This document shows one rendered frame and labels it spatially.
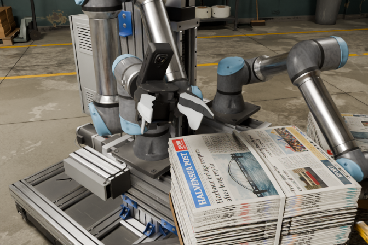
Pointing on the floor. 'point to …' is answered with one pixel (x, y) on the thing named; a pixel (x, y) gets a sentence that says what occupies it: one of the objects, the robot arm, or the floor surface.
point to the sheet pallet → (7, 26)
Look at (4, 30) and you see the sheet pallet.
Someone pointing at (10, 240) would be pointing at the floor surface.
